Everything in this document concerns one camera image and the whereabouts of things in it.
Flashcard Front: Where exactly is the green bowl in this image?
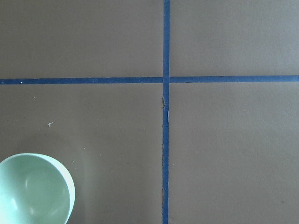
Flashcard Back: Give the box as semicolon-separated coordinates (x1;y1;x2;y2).
0;153;75;224

